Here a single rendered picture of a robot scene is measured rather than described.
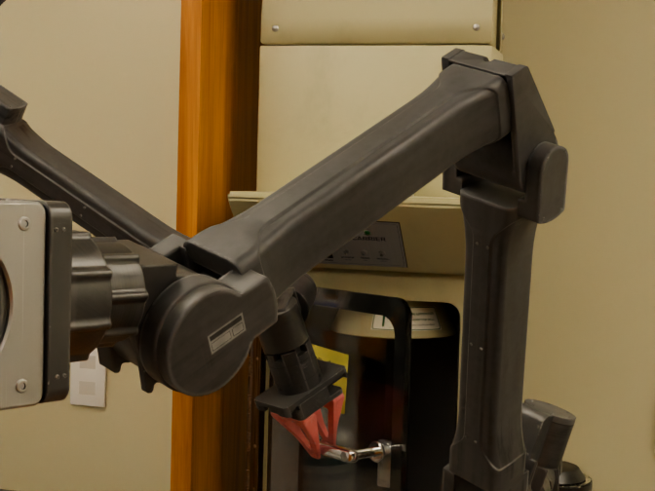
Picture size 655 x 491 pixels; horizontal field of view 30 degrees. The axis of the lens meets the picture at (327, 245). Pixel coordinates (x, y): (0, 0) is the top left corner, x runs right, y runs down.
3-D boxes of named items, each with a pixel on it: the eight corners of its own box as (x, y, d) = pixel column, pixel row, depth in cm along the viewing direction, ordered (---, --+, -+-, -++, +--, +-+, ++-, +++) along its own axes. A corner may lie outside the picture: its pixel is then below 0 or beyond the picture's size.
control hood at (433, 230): (252, 263, 169) (253, 191, 169) (485, 274, 161) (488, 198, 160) (223, 268, 158) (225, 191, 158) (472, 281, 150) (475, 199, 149)
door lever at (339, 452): (333, 449, 155) (334, 429, 155) (384, 464, 148) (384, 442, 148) (300, 454, 152) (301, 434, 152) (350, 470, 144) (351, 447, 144)
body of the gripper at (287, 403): (256, 412, 148) (237, 359, 145) (317, 370, 153) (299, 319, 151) (289, 423, 143) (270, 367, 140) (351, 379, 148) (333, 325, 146)
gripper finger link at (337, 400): (285, 462, 151) (261, 396, 148) (326, 432, 155) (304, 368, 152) (320, 473, 146) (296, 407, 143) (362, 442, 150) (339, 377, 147)
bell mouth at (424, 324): (349, 321, 185) (351, 284, 185) (465, 327, 181) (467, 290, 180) (318, 333, 168) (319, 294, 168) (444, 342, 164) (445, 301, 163)
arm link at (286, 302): (243, 315, 142) (288, 305, 140) (255, 289, 148) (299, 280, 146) (261, 366, 144) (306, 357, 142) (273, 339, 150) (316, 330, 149)
